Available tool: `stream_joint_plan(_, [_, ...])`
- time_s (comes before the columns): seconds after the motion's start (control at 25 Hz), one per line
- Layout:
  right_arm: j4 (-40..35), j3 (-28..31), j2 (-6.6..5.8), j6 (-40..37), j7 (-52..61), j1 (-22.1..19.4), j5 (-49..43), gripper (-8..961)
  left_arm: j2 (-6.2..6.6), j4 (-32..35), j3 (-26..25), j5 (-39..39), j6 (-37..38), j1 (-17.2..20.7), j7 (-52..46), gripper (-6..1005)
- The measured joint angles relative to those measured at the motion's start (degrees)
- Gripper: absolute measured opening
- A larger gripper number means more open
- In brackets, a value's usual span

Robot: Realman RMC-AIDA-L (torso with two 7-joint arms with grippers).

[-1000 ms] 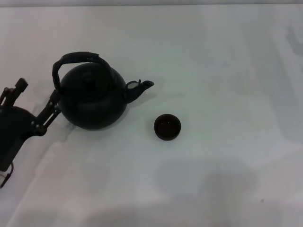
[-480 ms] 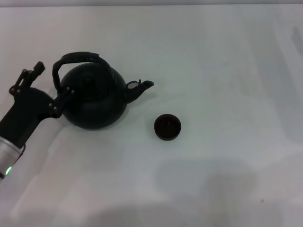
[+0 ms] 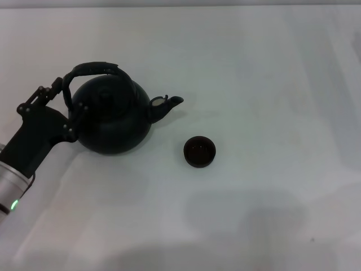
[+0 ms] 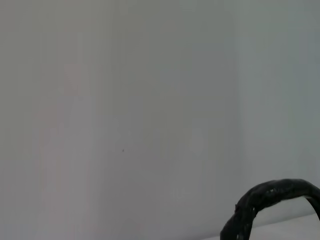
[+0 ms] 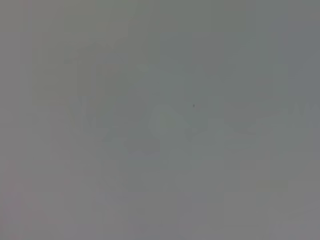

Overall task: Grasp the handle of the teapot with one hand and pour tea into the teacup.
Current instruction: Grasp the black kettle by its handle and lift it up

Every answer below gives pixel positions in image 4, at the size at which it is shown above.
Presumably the black round teapot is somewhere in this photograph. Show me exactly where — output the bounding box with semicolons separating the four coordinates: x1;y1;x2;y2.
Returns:
219;178;320;240

